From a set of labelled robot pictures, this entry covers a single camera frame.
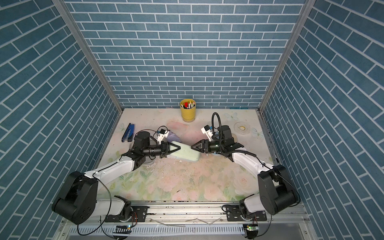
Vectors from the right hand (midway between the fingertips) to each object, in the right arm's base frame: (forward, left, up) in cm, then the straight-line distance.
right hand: (196, 148), depth 79 cm
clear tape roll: (+31, -31, -18) cm, 48 cm away
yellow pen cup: (+33, +9, -9) cm, 35 cm away
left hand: (-3, +7, +1) cm, 8 cm away
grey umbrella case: (-9, +23, +1) cm, 25 cm away
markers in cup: (+37, +9, -4) cm, 38 cm away
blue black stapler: (+16, +49, -14) cm, 54 cm away
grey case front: (-3, +5, +1) cm, 6 cm away
